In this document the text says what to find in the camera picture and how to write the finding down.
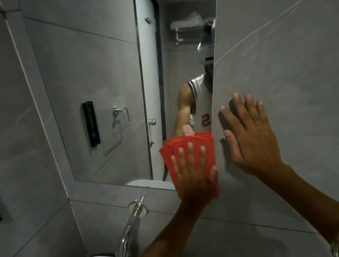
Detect person's right hand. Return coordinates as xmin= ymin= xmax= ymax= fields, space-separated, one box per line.
xmin=217 ymin=85 xmax=288 ymax=185

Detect person's left hand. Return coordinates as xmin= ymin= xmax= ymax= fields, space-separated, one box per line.
xmin=169 ymin=138 xmax=224 ymax=210

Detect red cleaning cloth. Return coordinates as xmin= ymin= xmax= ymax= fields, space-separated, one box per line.
xmin=157 ymin=129 xmax=224 ymax=207

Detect person's left forearm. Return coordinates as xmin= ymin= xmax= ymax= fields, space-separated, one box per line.
xmin=92 ymin=195 xmax=226 ymax=257

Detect person's right forearm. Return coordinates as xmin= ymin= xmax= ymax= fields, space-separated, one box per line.
xmin=255 ymin=154 xmax=339 ymax=257

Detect chrome wall faucet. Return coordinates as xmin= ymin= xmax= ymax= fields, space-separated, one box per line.
xmin=105 ymin=198 xmax=157 ymax=257

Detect wall mirror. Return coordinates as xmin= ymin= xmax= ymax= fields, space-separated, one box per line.
xmin=18 ymin=0 xmax=256 ymax=211

